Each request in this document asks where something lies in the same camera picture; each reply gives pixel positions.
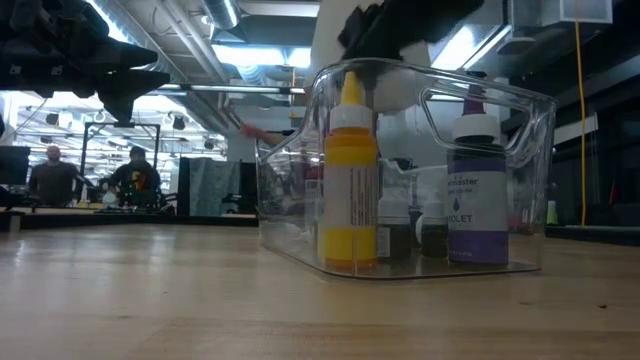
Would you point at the yellow food coloring bottle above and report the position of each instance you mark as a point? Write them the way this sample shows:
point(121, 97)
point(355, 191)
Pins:
point(350, 200)

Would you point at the grey fabric partition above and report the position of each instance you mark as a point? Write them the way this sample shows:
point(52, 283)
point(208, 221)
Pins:
point(210, 185)

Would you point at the violet food coloring bottle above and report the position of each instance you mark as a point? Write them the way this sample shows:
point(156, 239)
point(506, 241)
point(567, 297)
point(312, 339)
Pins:
point(477, 200)

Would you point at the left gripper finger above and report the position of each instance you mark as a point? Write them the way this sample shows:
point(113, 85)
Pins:
point(127, 87)
point(120, 56)

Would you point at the black monitor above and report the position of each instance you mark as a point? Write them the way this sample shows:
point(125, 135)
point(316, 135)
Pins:
point(12, 165)

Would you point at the silver ventilation duct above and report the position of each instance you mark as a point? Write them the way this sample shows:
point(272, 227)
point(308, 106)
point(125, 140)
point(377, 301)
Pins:
point(220, 12)

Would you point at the small green object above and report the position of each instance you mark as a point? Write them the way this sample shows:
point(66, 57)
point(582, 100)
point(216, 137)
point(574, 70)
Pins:
point(552, 214)

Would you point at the clear plastic bin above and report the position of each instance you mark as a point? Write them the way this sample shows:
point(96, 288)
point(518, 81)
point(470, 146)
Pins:
point(285, 210)

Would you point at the small white-capped dark bottle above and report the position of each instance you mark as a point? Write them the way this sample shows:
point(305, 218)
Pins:
point(434, 237)

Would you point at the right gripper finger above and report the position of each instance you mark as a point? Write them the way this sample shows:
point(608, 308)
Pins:
point(357, 30)
point(377, 62)

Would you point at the white shade table lamp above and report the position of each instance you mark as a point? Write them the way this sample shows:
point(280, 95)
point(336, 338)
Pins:
point(330, 40)

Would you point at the black metal rack frame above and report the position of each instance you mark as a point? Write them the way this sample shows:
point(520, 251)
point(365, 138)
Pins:
point(120, 124)

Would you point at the small white beads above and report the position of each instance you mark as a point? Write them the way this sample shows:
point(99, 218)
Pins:
point(394, 235)

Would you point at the person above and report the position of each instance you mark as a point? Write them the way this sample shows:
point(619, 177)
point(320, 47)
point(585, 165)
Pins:
point(135, 180)
point(52, 182)

